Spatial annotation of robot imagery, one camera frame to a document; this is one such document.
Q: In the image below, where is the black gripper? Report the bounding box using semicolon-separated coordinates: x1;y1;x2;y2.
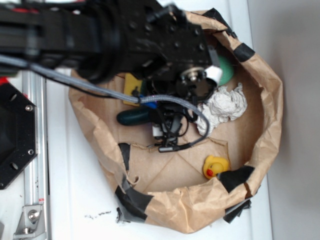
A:
113;0;221;102

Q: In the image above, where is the dark green plastic pickle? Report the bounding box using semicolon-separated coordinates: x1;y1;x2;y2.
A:
116;107;151;126

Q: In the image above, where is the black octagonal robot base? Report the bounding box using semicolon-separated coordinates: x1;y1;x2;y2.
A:
0;82;37;190

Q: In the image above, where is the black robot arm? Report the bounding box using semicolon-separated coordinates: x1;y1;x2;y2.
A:
0;0;222;101

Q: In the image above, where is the yellow sponge green backing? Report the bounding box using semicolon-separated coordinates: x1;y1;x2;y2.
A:
123;73;143;98

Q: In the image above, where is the green ball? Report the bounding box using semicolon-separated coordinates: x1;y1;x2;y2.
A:
218;55;235;86

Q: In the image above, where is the yellow rubber duck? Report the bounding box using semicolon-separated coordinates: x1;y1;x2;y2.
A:
202;155;230;180

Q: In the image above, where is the brown paper bag tray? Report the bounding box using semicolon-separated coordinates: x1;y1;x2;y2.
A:
69;9;284;234

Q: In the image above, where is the grey braided cable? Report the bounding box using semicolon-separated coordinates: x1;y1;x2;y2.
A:
0;53;211;153

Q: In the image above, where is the aluminium extrusion rail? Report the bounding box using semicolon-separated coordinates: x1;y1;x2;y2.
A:
14;71;52;240

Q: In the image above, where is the metal corner bracket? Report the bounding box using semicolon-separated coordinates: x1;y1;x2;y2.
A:
13;204;48;240

